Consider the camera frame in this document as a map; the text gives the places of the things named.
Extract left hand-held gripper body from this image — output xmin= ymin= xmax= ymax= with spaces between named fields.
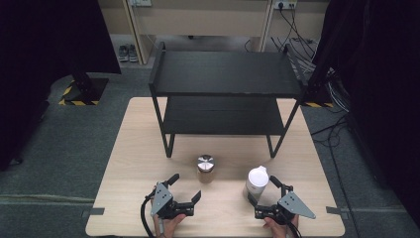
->
xmin=150 ymin=181 xmax=195 ymax=220

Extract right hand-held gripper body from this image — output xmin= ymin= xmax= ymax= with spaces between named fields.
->
xmin=255 ymin=184 xmax=316 ymax=226

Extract white lidded cup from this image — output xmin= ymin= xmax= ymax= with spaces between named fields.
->
xmin=244 ymin=166 xmax=270 ymax=202

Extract brown jar with silver lid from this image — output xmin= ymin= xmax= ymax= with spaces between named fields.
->
xmin=196 ymin=154 xmax=216 ymax=183

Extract black two-tier metal shelf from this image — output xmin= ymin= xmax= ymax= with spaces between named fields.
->
xmin=148 ymin=41 xmax=310 ymax=159

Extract person's left hand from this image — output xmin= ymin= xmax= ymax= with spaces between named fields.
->
xmin=153 ymin=214 xmax=187 ymax=238

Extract person's right hand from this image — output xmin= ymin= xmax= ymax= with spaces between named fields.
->
xmin=262 ymin=215 xmax=300 ymax=238

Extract dark tape strip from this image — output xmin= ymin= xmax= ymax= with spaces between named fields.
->
xmin=81 ymin=206 xmax=106 ymax=218
xmin=325 ymin=205 xmax=350 ymax=220

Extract black stand base hazard tape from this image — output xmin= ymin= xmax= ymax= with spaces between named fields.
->
xmin=58 ymin=70 xmax=110 ymax=107
xmin=302 ymin=88 xmax=335 ymax=109

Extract grey sneaker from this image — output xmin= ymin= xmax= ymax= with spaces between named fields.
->
xmin=118 ymin=44 xmax=130 ymax=62
xmin=128 ymin=44 xmax=139 ymax=63

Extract black curtain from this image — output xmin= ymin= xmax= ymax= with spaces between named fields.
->
xmin=311 ymin=0 xmax=420 ymax=229
xmin=0 ymin=0 xmax=122 ymax=172

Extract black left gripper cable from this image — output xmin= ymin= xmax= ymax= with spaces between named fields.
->
xmin=140 ymin=193 xmax=157 ymax=238

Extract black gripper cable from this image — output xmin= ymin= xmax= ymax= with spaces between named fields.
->
xmin=285 ymin=219 xmax=303 ymax=238
xmin=140 ymin=193 xmax=157 ymax=238

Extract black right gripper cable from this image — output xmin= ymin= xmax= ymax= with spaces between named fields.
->
xmin=285 ymin=219 xmax=303 ymax=238

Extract black floor cable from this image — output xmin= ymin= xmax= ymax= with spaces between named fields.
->
xmin=310 ymin=114 xmax=352 ymax=238

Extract white cable bundle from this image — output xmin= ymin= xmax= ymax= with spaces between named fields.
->
xmin=296 ymin=56 xmax=352 ymax=114

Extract black outlet cables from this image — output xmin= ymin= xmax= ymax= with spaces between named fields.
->
xmin=245 ymin=3 xmax=319 ymax=61

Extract white wall power outlet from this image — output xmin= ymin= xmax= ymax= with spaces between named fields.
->
xmin=272 ymin=0 xmax=298 ymax=10

